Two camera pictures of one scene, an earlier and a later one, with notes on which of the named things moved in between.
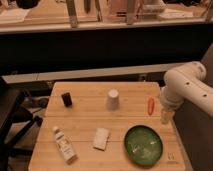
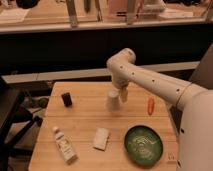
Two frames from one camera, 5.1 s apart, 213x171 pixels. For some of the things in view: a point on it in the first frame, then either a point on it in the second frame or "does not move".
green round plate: (143, 145) does not move
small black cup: (67, 99) does not move
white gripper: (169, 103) → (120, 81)
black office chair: (14, 122) does not move
